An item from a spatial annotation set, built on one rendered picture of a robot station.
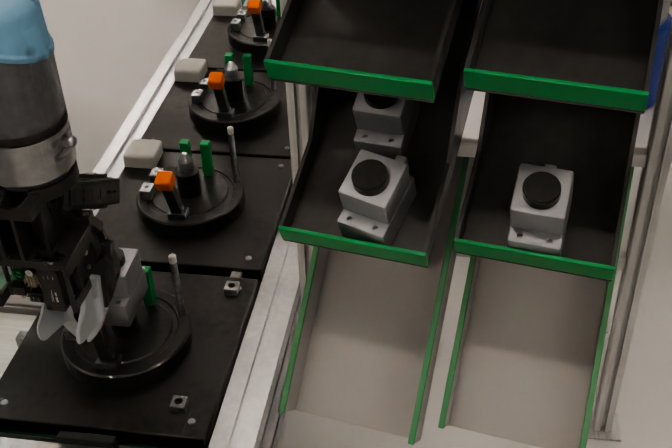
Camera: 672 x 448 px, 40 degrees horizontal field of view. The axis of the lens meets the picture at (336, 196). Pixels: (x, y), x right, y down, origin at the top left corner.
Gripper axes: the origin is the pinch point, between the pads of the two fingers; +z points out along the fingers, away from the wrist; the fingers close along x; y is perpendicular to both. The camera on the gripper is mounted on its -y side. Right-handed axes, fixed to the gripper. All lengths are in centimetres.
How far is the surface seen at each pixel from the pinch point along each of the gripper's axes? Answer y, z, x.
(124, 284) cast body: -5.7, -0.4, 1.9
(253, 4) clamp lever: -74, 0, 0
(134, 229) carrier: -27.1, 10.0, -6.0
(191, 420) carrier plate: 2.3, 9.9, 9.9
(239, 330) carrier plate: -10.9, 10.0, 11.7
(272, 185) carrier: -38.5, 9.9, 9.6
